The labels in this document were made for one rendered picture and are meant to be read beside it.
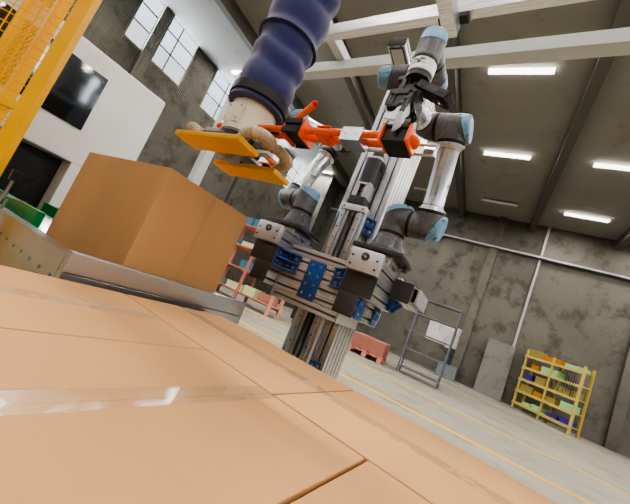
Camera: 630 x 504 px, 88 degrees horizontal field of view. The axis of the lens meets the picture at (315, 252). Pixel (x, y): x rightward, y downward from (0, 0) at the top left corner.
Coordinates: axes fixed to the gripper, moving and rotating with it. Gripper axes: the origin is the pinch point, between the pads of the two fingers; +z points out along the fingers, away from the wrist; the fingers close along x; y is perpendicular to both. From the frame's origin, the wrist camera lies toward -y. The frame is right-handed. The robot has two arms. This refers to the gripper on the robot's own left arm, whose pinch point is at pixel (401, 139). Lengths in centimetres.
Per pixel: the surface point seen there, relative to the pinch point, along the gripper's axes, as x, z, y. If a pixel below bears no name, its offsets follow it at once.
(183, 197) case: 11, 34, 64
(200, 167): -163, -54, 340
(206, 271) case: -12, 54, 65
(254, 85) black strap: 11, -11, 54
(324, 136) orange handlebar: 2.7, 2.0, 23.4
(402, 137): 3.5, 1.6, -1.9
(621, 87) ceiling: -622, -554, -76
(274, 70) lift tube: 8, -20, 52
